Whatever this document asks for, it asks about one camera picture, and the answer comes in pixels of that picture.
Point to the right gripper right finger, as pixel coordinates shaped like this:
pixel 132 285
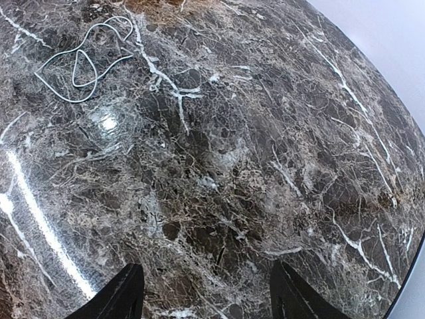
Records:
pixel 293 297

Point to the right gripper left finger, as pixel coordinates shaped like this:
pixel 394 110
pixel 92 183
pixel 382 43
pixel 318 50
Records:
pixel 121 298

